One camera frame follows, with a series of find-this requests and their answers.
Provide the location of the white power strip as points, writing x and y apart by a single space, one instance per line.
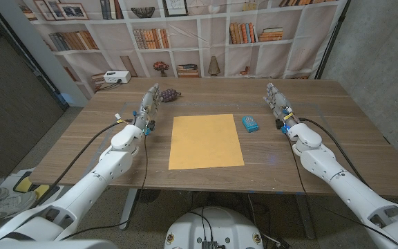
117 76

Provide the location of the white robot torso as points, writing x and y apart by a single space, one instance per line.
216 228

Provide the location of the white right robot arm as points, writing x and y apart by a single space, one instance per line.
337 176

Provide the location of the grey table leg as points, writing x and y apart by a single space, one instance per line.
305 218

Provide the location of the printed bookshelf backdrop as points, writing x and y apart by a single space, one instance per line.
216 48

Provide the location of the yellow and black pad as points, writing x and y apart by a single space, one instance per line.
33 188

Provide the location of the small blue box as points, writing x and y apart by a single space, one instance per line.
250 124

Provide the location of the white table leg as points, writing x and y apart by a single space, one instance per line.
129 207

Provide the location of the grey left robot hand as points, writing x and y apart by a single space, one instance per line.
149 107

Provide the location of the grey sneaker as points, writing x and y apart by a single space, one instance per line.
9 205

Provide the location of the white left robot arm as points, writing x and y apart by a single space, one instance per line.
92 186

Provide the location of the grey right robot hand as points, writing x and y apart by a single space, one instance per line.
280 105

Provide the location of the purple toy grapes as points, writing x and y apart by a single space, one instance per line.
169 95

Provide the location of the black backdrop stand pole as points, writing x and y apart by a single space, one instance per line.
330 41

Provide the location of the yellow-orange paper envelope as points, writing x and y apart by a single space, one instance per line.
204 141

